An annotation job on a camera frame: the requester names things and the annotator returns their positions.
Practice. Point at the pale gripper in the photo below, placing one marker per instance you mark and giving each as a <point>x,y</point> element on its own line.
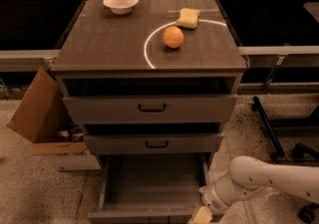
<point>213,199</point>

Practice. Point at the grey bottom drawer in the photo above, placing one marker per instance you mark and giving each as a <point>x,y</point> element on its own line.
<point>151,188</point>

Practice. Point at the grey drawer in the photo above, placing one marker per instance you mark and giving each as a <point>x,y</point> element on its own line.
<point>151,188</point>
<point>153,143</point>
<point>150,109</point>

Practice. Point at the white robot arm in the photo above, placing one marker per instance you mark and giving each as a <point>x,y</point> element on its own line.
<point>249,178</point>

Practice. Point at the grey middle drawer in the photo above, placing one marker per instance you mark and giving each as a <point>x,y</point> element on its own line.
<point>153,143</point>

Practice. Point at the grey top drawer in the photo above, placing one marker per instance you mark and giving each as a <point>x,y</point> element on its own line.
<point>150,109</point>

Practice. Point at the grey drawer cabinet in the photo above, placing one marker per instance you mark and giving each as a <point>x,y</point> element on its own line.
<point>107,55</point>

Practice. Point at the orange ball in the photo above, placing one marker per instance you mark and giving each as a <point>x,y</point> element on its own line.
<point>173,37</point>

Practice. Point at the open cardboard box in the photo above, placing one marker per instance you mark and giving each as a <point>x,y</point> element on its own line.
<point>42,118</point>

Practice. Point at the yellow sponge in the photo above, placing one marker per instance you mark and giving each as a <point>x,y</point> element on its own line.
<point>188,18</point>

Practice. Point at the white bowl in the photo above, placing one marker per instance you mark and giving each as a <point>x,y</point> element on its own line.
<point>120,7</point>

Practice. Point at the metal shelf bracket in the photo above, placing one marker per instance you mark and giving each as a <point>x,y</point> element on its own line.
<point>280,59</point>

